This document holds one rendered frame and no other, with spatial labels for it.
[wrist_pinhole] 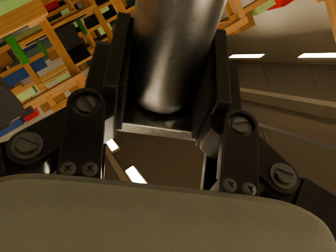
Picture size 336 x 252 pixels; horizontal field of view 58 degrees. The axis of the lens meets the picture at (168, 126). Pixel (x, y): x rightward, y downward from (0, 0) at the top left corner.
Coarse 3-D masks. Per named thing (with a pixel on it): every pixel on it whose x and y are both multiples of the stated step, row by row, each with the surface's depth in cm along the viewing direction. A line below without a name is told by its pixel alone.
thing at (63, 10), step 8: (72, 0) 869; (64, 8) 870; (104, 8) 912; (112, 8) 947; (128, 8) 929; (48, 16) 859; (72, 24) 925; (96, 32) 949; (104, 32) 924; (104, 40) 922; (88, 48) 911
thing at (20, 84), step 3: (6, 66) 847; (9, 66) 887; (3, 69) 873; (18, 84) 867; (21, 84) 874; (15, 87) 862; (18, 87) 864; (12, 90) 860; (30, 96) 924; (27, 99) 879; (21, 102) 875
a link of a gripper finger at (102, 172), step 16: (80, 96) 10; (96, 96) 10; (80, 112) 10; (96, 112) 10; (64, 128) 9; (80, 128) 9; (96, 128) 9; (64, 144) 9; (80, 144) 9; (96, 144) 9; (64, 160) 9; (80, 160) 9; (96, 160) 9; (96, 176) 8
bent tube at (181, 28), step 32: (160, 0) 9; (192, 0) 9; (224, 0) 9; (160, 32) 10; (192, 32) 10; (160, 64) 11; (192, 64) 11; (128, 96) 14; (160, 96) 12; (128, 128) 13; (160, 128) 13
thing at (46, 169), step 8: (0, 144) 9; (0, 152) 9; (0, 160) 9; (8, 160) 9; (48, 160) 10; (0, 168) 9; (8, 168) 9; (16, 168) 9; (24, 168) 9; (32, 168) 9; (40, 168) 10; (48, 168) 10; (0, 176) 9
